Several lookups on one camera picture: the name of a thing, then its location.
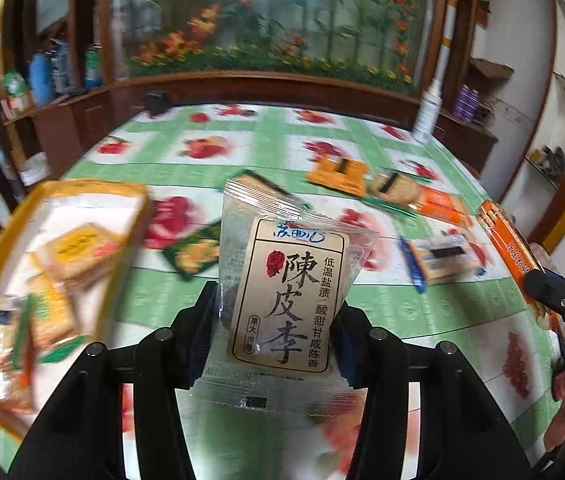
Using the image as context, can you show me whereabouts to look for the WEIDAN yellow cracker pack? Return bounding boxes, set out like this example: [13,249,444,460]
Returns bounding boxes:
[26,273,84,364]

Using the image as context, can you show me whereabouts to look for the white blue cracker pack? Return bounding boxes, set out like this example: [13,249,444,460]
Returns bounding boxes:
[399,234,487,294]

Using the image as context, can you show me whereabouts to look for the brown barcode cracker pack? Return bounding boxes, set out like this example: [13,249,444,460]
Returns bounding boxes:
[416,186,473,228]

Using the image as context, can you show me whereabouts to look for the yellow red cracker pack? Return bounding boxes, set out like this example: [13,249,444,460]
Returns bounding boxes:
[34,222,122,289]

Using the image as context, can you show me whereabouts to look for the dark green beef biscuit packet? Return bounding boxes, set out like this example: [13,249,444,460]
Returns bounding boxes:
[161,221,222,281]

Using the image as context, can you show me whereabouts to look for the round cracker green pack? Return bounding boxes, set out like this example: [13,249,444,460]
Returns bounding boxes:
[362,171,424,216]

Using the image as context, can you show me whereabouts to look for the clear dried plum packet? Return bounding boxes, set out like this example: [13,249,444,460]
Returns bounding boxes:
[194,178,378,414]

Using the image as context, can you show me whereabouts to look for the orange snack pack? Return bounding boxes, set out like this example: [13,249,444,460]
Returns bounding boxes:
[305,155,369,198]

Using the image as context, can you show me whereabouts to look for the long green cracker pack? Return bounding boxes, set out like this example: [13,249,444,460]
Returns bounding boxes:
[232,169,313,210]

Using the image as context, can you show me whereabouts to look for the orange sandwich cracker pack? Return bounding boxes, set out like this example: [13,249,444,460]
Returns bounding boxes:
[477,200,552,330]

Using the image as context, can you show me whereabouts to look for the yellow rimmed white tray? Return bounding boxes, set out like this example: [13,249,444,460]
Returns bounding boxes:
[0,179,152,439]

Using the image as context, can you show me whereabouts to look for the purple bottles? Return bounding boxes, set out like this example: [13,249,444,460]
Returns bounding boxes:
[453,84,479,124]

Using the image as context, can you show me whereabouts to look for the white spray bottle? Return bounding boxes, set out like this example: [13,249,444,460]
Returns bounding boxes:
[412,79,442,144]

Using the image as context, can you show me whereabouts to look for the wooden side cabinet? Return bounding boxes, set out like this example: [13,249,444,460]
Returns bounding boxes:
[2,89,114,178]

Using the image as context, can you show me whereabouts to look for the small black cup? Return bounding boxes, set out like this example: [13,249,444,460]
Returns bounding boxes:
[144,91,172,117]

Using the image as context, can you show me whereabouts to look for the floral glass partition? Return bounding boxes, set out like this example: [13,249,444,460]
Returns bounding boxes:
[110,0,433,94]

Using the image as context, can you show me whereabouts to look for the green snack bag on shelf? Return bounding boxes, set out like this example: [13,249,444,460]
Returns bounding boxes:
[2,70,28,98]

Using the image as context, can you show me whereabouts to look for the blue thermos bottle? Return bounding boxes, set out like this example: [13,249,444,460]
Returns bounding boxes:
[28,52,56,107]

